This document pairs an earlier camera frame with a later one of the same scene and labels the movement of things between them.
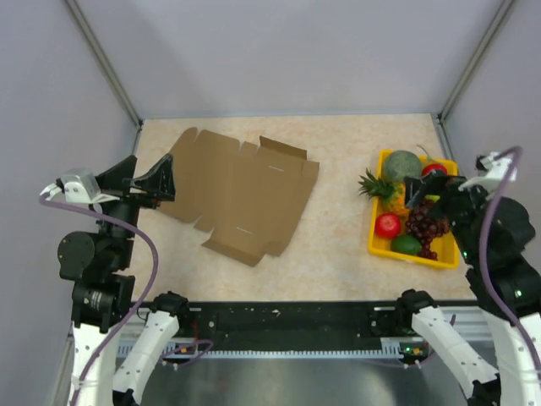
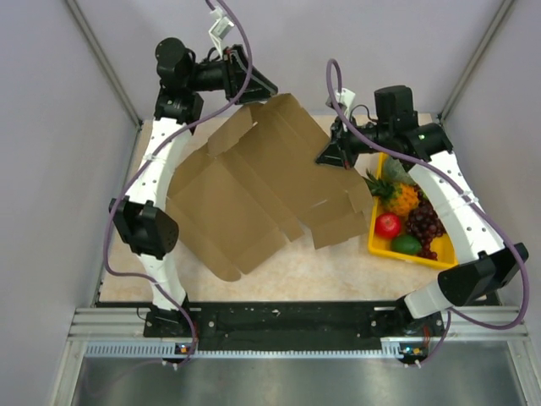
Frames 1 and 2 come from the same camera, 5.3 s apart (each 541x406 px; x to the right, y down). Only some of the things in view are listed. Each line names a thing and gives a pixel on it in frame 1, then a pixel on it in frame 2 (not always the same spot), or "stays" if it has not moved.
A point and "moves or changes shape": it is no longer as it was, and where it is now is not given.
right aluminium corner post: (502, 13) stays
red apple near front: (387, 225) stays
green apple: (406, 244) stays
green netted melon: (401, 165) stays
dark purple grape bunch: (428, 227) stays
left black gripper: (159, 180) -> (236, 69)
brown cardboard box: (251, 199) moves or changes shape
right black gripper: (445, 186) -> (339, 151)
